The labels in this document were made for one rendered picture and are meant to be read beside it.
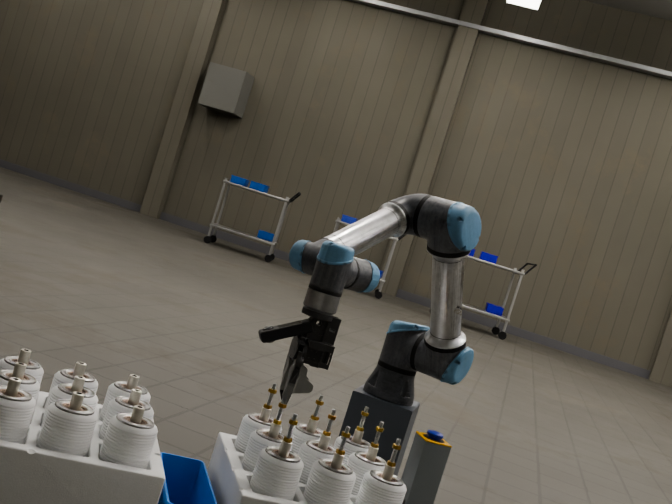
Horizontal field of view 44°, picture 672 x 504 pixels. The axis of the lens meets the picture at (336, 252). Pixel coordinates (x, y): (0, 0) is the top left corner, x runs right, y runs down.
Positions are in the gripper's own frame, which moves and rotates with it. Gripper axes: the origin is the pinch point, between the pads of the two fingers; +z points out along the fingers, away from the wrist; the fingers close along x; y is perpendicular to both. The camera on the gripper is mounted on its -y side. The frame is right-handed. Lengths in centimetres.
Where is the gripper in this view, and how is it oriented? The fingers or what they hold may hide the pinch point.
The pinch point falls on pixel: (282, 395)
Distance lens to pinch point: 184.2
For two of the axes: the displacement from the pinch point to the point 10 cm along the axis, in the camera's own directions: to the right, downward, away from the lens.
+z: -3.0, 9.5, 0.3
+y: 9.3, 2.8, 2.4
